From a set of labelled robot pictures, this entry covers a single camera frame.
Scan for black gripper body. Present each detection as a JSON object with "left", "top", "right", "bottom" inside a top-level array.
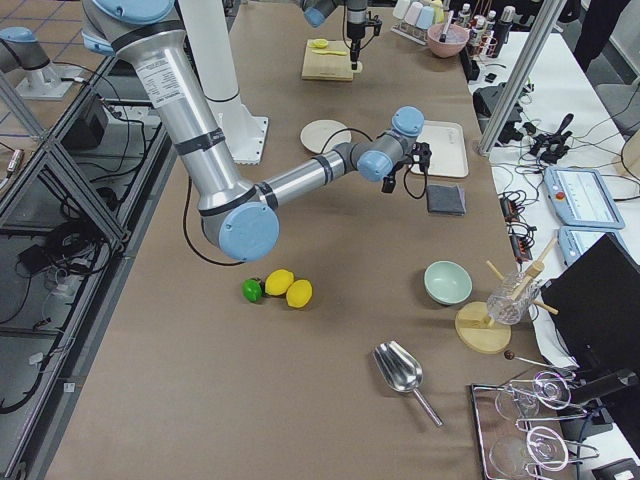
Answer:
[
  {"left": 383, "top": 162, "right": 402, "bottom": 184},
  {"left": 347, "top": 22, "right": 364, "bottom": 50}
]

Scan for cream round plate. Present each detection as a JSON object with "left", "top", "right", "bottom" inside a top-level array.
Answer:
[{"left": 299, "top": 119, "right": 352, "bottom": 154}]

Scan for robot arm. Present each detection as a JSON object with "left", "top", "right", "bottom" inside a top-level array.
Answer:
[
  {"left": 82, "top": 1, "right": 424, "bottom": 262},
  {"left": 298, "top": 0, "right": 370, "bottom": 71}
]

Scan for cream rectangular tray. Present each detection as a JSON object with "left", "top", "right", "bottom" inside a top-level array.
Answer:
[{"left": 417, "top": 120, "right": 469, "bottom": 178}]

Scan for wooden cutting board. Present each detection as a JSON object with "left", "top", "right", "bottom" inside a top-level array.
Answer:
[{"left": 301, "top": 39, "right": 354, "bottom": 82}]

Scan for yellow plastic knife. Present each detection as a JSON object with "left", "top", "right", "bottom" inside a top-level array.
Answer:
[{"left": 311, "top": 48, "right": 347, "bottom": 56}]

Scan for lemon slices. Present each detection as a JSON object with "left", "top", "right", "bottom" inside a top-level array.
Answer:
[{"left": 308, "top": 38, "right": 329, "bottom": 49}]

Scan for white plastic cup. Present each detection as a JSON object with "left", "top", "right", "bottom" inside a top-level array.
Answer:
[{"left": 392, "top": 0, "right": 411, "bottom": 20}]

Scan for grey folded cloth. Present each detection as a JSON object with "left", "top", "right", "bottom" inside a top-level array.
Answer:
[{"left": 427, "top": 184, "right": 466, "bottom": 216}]

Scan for pink plastic cup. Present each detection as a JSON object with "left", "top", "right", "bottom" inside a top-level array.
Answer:
[{"left": 404, "top": 1, "right": 424, "bottom": 28}]

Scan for white cup rack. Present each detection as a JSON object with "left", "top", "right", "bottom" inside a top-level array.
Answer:
[{"left": 390, "top": 21, "right": 427, "bottom": 45}]

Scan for blue plastic cup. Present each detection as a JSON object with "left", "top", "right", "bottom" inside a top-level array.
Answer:
[{"left": 416, "top": 5, "right": 434, "bottom": 30}]

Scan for metal ice tongs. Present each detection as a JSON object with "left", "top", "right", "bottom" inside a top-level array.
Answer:
[{"left": 439, "top": 10, "right": 454, "bottom": 43}]

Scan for yellow plastic cup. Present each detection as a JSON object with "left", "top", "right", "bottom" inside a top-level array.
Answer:
[{"left": 425, "top": 0, "right": 445, "bottom": 23}]

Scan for pink bowl with ice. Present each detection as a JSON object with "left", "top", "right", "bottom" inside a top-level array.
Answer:
[{"left": 427, "top": 24, "right": 469, "bottom": 58}]

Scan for mint green bowl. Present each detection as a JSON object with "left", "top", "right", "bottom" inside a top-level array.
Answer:
[{"left": 423, "top": 260, "right": 473, "bottom": 306}]

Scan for whole yellow lemon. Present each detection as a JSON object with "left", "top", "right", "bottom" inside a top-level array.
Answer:
[{"left": 265, "top": 269, "right": 295, "bottom": 296}]

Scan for clear glass cup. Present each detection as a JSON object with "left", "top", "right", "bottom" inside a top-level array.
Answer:
[{"left": 487, "top": 272, "right": 540, "bottom": 325}]

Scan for wooden cup stand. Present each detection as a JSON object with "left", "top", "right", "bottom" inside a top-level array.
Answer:
[{"left": 455, "top": 237, "right": 559, "bottom": 354}]

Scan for green lime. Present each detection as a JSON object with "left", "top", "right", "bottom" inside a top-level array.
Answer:
[{"left": 242, "top": 278, "right": 267, "bottom": 303}]

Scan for metal scoop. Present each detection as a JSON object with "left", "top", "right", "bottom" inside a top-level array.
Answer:
[{"left": 373, "top": 340, "right": 444, "bottom": 428}]

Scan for blue teach pendant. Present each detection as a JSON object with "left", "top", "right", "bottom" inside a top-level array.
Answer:
[
  {"left": 543, "top": 166, "right": 625, "bottom": 230},
  {"left": 557, "top": 226, "right": 606, "bottom": 266}
]

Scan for person in black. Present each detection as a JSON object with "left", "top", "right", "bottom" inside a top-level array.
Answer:
[{"left": 573, "top": 0, "right": 628, "bottom": 72}]

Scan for white pedestal column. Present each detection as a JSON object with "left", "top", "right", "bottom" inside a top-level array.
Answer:
[{"left": 179, "top": 0, "right": 268, "bottom": 165}]

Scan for aluminium frame post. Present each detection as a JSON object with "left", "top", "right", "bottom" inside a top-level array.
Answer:
[{"left": 477, "top": 0, "right": 566, "bottom": 157}]

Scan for wire glass rack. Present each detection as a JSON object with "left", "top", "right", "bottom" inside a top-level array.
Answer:
[{"left": 469, "top": 370, "right": 599, "bottom": 479}]

